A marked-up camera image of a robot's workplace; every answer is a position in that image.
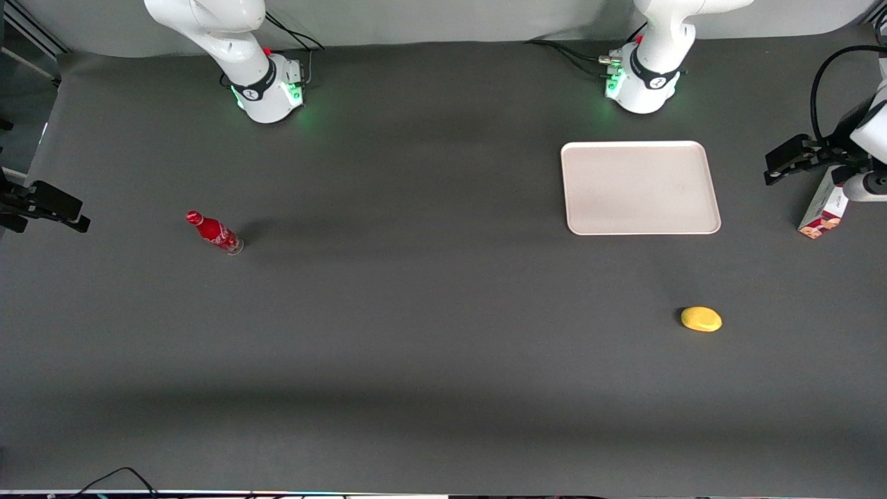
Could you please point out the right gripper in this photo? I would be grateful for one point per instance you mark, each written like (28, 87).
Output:
(15, 202)

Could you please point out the red cola bottle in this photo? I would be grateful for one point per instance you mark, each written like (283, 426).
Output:
(215, 232)

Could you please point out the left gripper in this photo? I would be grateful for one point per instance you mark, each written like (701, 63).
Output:
(847, 130)

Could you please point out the aluminium frame rail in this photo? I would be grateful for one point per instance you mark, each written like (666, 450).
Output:
(34, 31)

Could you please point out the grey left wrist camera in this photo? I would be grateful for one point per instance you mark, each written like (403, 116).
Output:
(863, 187)

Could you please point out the beige plastic tray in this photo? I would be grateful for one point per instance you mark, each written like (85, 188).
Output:
(639, 187)

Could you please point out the yellow lemon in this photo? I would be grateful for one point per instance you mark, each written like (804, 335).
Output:
(701, 319)

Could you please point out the red cookie box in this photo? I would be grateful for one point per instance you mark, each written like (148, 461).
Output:
(824, 211)

